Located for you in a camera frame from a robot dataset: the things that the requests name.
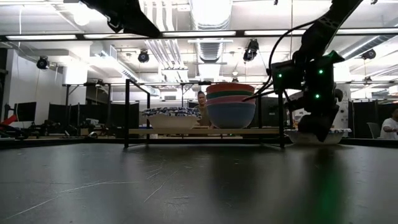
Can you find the white column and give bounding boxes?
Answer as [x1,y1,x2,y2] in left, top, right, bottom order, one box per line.
[338,83,352,130]

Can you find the pink bowl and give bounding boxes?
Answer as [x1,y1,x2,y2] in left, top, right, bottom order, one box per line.
[206,95,257,106]

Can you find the wooden cutting board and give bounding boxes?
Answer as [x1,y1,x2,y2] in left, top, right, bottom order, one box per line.
[124,79,285,149]

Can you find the blue patterned plate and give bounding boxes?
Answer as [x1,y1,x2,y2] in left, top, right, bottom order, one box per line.
[141,106,202,115]

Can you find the black background table frame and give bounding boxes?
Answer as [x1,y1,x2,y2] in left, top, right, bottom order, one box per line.
[63,82,113,106]

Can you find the teal bowl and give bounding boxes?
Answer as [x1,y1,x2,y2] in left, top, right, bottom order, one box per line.
[206,90,254,100]

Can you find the white ventilation duct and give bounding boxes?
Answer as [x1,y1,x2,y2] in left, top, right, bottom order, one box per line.
[190,0,233,82]

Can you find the person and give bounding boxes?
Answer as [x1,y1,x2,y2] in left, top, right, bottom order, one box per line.
[379,108,398,140]
[193,90,213,128]

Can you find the blue patterned paper bowl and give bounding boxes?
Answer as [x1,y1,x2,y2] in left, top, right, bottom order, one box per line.
[284,128,353,146]
[142,111,201,130]

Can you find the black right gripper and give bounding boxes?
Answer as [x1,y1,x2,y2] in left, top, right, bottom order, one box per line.
[292,77,344,142]

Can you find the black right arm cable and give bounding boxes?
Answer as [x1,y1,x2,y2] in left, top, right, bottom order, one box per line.
[242,19,320,103]

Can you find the orange bowl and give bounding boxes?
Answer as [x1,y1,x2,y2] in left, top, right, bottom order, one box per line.
[205,82,256,95]

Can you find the black rig frame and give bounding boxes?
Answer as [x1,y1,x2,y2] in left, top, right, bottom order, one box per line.
[0,136,398,150]

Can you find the black background monitor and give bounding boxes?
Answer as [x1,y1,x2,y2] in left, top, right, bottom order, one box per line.
[15,101,37,123]

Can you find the white wall box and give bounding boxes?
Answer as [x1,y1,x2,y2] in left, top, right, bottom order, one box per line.
[62,65,88,85]

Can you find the black table mat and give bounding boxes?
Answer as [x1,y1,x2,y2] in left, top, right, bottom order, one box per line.
[0,144,398,224]

